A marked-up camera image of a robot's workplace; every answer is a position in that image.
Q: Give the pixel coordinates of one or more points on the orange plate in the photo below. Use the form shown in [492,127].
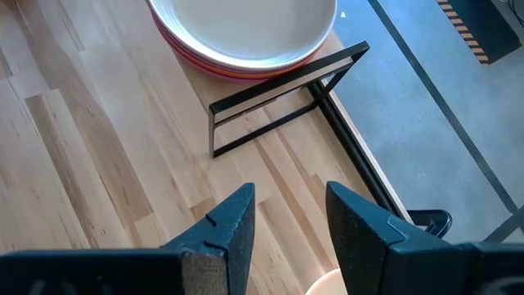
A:
[266,74]

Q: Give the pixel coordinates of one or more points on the black metal dish rack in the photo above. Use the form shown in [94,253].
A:
[286,78]

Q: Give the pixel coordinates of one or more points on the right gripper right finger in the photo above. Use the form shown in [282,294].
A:
[368,254]

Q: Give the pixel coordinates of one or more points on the hazard striped floor mat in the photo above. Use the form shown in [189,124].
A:
[483,24]

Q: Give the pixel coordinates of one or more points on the black aluminium rail frame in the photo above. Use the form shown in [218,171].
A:
[360,155]

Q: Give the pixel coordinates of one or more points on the grey beige plate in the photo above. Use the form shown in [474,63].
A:
[245,24]

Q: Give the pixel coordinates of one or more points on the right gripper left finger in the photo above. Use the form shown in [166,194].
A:
[221,254]

